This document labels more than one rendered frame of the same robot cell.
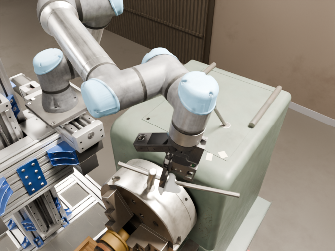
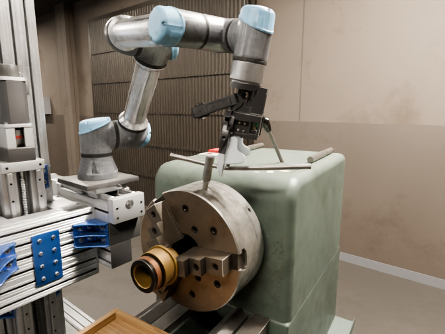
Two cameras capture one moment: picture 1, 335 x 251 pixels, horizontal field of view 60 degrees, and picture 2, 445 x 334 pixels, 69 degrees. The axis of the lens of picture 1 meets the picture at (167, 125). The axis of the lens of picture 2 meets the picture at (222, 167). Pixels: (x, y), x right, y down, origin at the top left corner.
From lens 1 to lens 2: 0.56 m
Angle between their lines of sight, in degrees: 31
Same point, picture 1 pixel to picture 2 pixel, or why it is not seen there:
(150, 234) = (206, 252)
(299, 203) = not seen: outside the picture
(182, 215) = (246, 224)
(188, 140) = (250, 69)
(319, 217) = not seen: outside the picture
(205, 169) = (267, 177)
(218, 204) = (288, 217)
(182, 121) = (244, 44)
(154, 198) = (212, 196)
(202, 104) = (262, 16)
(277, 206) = not seen: outside the picture
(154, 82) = (216, 22)
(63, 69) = (108, 131)
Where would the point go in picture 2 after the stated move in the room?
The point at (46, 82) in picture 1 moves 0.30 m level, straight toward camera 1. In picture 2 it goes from (89, 143) to (104, 153)
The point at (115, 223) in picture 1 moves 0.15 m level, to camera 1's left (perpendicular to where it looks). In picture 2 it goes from (162, 236) to (96, 238)
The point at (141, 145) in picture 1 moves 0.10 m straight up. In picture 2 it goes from (200, 105) to (199, 59)
